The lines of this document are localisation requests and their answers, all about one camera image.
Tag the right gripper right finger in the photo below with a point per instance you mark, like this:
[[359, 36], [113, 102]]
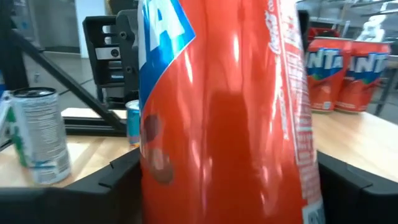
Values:
[[357, 202]]

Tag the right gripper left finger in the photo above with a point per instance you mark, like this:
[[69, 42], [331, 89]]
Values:
[[77, 205]]

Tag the tall white Celsius can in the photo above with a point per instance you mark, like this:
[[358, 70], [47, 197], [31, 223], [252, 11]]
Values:
[[43, 140]]

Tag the blue silver Red Bull can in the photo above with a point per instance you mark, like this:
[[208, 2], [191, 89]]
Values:
[[133, 124]]

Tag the green Sprite can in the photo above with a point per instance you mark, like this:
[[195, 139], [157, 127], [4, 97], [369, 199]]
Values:
[[6, 124]]

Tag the red Fanta strawberry can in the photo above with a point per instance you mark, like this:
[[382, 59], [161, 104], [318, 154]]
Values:
[[233, 124], [325, 77], [367, 77]]

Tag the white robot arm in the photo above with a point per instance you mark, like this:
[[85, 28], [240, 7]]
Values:
[[373, 29]]

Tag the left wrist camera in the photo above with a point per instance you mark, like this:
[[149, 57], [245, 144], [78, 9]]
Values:
[[107, 53]]

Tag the black aluminium table frame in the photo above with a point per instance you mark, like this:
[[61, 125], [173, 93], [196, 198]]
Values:
[[77, 90]]

